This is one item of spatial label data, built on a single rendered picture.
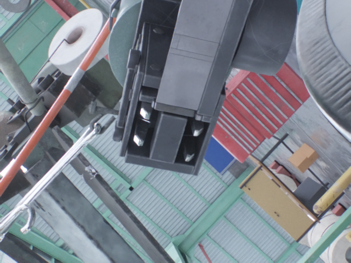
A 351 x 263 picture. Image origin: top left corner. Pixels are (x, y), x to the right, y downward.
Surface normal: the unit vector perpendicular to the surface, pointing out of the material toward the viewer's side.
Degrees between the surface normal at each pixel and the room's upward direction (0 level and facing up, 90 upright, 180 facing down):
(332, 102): 89
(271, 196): 90
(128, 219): 33
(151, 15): 65
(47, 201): 50
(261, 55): 56
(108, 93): 125
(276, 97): 90
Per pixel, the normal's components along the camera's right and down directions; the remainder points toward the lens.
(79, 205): 0.66, -0.43
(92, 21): -0.54, -0.51
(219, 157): 0.21, 0.19
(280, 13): 0.18, -0.22
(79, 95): 0.55, -0.23
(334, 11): -0.69, -0.66
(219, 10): 0.00, 0.58
